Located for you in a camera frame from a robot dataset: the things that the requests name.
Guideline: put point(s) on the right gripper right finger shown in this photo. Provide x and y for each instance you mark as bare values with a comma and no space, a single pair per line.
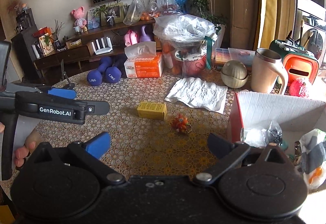
229,156

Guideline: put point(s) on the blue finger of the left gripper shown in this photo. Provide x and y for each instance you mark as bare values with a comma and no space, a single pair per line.
64,93

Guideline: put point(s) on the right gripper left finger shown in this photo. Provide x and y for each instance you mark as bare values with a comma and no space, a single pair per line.
87,156

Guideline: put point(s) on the orange knitted toy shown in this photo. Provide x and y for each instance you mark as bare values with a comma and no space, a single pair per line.
181,125

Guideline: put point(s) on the yellow small box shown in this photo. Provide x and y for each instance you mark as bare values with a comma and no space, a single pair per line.
150,110

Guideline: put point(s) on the dark patterned small bag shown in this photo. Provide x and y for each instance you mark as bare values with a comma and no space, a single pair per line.
274,133

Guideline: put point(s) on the person's left hand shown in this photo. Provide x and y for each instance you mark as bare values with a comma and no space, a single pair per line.
30,144

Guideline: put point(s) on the phone stand black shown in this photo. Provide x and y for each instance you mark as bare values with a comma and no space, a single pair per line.
69,85

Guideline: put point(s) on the red cardboard box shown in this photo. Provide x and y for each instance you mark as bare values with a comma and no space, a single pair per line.
296,116

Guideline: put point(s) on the blue dumbbell front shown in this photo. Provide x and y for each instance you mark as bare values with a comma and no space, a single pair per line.
104,73

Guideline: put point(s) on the white wifi router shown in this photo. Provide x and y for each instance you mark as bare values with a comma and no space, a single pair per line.
102,46

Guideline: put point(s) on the white crumpled cloth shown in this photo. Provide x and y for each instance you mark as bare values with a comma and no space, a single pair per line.
196,93

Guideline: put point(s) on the black side cabinet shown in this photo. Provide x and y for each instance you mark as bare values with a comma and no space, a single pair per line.
22,44

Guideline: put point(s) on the round cream ribbed container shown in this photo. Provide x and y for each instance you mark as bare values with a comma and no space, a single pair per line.
234,74

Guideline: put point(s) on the orange tissue pack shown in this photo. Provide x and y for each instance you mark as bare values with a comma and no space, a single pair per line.
143,61

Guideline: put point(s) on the pink plush doll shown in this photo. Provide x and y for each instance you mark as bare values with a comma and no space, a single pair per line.
79,16

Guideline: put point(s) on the pink toy backpack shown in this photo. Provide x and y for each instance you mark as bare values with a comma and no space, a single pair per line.
131,38

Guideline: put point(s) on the green white paper packet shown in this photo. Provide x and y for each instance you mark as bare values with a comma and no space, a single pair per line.
312,158

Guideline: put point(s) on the wooden tv console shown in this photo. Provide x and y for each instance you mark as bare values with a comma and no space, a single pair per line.
84,50

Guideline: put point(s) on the pink fuzzy ball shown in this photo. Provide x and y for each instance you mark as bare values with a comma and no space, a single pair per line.
300,87

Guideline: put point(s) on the cream steel mug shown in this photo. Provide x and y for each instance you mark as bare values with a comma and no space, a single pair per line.
266,67

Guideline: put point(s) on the framed picture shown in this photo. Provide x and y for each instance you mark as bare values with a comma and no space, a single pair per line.
112,13

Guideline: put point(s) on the colourful plastic organizer box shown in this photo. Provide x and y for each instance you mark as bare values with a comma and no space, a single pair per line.
222,56

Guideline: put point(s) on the orange green storage case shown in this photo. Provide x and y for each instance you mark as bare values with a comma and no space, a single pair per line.
297,62

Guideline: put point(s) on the clear plastic bag of items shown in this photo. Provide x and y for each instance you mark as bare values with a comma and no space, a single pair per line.
187,43

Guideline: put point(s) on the yellow curtain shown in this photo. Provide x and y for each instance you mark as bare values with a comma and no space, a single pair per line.
266,25

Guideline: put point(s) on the clear bag with oranges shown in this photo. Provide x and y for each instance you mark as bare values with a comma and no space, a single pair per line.
160,8

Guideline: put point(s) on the washing machine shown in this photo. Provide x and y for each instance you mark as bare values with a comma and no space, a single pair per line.
311,28

